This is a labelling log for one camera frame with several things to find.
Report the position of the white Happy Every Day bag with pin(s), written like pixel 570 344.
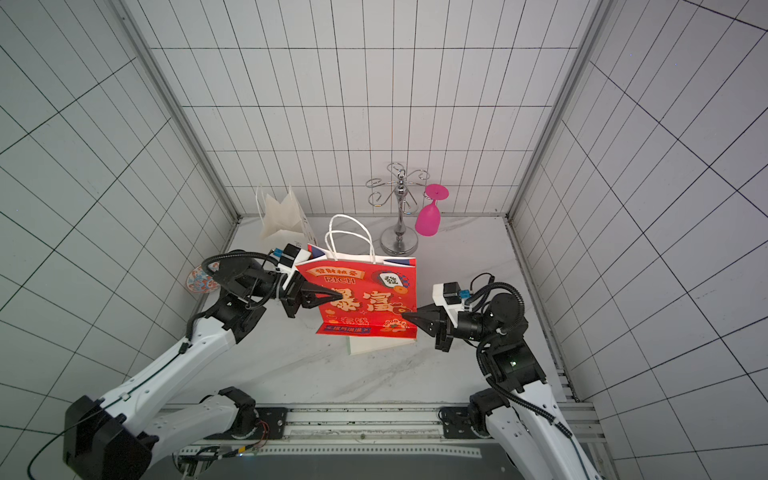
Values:
pixel 283 222

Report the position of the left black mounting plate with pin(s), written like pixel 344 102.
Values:
pixel 263 424

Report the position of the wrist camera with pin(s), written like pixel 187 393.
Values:
pixel 288 259
pixel 450 300

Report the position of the red printed paper bag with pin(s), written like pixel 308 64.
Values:
pixel 372 292

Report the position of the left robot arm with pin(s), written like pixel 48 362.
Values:
pixel 122 434

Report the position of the patterned ceramic bowl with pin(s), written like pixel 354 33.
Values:
pixel 199 282

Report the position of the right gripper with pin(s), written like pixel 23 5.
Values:
pixel 444 325

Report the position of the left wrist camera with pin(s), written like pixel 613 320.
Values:
pixel 288 259

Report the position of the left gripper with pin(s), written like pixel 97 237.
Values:
pixel 299 292

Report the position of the green Fresh paper bag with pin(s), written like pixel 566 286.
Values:
pixel 364 345

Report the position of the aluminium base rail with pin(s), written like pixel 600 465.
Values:
pixel 343 429

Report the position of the black mounting plate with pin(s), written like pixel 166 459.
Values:
pixel 463 423
pixel 263 424

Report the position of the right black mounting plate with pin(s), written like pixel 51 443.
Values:
pixel 463 423

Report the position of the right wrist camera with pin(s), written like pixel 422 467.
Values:
pixel 450 300

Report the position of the pink plastic wine glass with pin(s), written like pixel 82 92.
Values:
pixel 429 218

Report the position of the chrome cup holder stand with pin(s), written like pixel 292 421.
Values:
pixel 399 239

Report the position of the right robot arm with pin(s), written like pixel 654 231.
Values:
pixel 518 409

